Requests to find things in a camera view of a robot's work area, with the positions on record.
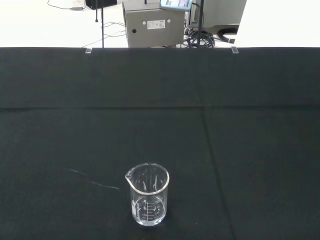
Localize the grey metal cabinet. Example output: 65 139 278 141
121 0 187 49

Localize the black bench cloth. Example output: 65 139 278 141
0 46 320 240

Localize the black tripod pole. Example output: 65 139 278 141
95 0 106 48
196 0 205 50

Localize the blue-edged tablet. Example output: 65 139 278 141
159 0 194 12

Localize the black box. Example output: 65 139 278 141
85 0 118 11

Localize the pale board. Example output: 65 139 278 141
234 0 320 49

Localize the black cable bundle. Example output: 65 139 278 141
183 26 216 49

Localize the coiled black cable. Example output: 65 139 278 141
216 26 239 44

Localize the grey floor cable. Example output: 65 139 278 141
47 0 86 12

